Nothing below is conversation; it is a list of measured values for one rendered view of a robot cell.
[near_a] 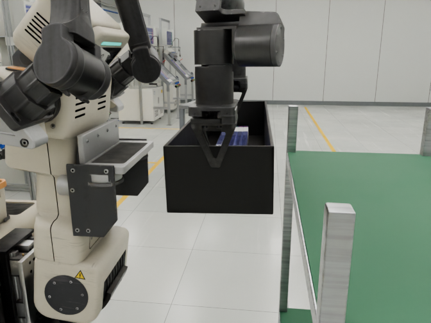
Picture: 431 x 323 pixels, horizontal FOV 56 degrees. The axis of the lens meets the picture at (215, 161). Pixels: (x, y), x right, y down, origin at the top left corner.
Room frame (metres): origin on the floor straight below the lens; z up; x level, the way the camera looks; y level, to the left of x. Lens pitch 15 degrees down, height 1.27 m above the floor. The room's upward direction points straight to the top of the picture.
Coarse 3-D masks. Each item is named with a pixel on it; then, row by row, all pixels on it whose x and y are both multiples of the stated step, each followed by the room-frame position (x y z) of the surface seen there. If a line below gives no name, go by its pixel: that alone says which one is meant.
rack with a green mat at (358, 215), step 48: (288, 144) 1.27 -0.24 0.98; (288, 192) 1.27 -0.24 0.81; (336, 192) 0.88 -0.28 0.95; (384, 192) 0.88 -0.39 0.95; (288, 240) 1.27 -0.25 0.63; (336, 240) 0.40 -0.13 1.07; (384, 240) 0.64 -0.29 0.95; (288, 288) 1.27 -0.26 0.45; (336, 288) 0.40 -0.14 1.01; (384, 288) 0.49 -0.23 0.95
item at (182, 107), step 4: (184, 104) 3.61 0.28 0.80; (188, 104) 3.61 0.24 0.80; (180, 108) 3.58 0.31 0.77; (184, 108) 3.56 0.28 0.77; (188, 108) 3.55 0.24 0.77; (180, 112) 3.58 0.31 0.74; (184, 112) 3.59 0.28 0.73; (180, 116) 3.58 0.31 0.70; (184, 116) 3.59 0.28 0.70; (180, 120) 3.58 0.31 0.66; (184, 120) 3.59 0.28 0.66; (180, 124) 3.58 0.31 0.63; (184, 124) 3.59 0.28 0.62; (180, 128) 3.58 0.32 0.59
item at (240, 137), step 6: (240, 126) 1.13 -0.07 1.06; (246, 126) 1.12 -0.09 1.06; (222, 132) 1.05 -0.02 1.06; (234, 132) 1.04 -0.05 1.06; (240, 132) 1.04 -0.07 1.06; (246, 132) 1.04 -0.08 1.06; (222, 138) 0.97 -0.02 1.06; (234, 138) 0.96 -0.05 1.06; (240, 138) 0.96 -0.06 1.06; (246, 138) 0.96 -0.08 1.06; (216, 144) 0.90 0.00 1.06; (234, 144) 0.90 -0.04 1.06; (240, 144) 0.90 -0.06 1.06; (246, 144) 0.93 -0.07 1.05
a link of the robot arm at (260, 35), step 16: (208, 0) 0.59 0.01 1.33; (208, 16) 0.60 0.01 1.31; (224, 16) 0.59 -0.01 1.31; (240, 16) 0.59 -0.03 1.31; (256, 16) 0.58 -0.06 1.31; (272, 16) 0.57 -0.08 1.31; (240, 32) 0.57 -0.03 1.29; (256, 32) 0.56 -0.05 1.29; (272, 32) 0.55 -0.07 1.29; (240, 48) 0.56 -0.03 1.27; (256, 48) 0.55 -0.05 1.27; (272, 48) 0.55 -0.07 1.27; (240, 64) 0.58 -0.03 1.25; (256, 64) 0.57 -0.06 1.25; (272, 64) 0.56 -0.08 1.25
